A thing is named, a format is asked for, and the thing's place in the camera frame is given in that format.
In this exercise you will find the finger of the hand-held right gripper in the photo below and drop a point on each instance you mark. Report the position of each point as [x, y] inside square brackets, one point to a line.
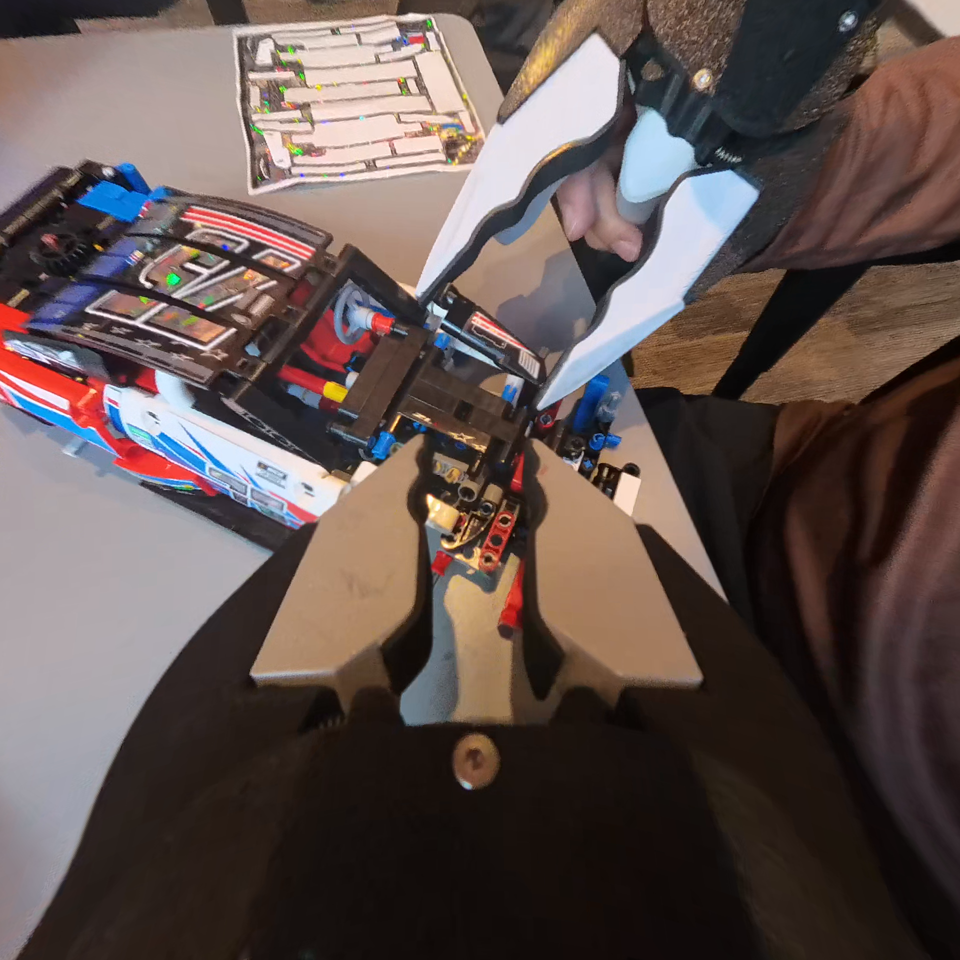
[532, 142]
[675, 262]

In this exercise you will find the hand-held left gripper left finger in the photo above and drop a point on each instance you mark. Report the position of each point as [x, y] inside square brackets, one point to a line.
[345, 585]

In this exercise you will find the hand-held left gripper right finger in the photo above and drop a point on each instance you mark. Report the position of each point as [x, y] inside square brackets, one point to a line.
[615, 592]

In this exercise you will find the toy brick race car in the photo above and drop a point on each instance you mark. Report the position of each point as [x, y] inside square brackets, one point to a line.
[187, 300]

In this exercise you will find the grey desk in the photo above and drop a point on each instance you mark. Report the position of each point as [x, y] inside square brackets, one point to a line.
[112, 600]

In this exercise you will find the person's right hand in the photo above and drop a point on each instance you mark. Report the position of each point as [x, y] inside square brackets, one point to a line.
[596, 217]

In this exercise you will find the holographic sticker sheet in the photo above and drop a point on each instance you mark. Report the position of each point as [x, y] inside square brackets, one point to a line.
[352, 112]

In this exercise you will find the person's brown shirt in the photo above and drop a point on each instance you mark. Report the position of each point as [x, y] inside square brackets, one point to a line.
[862, 562]

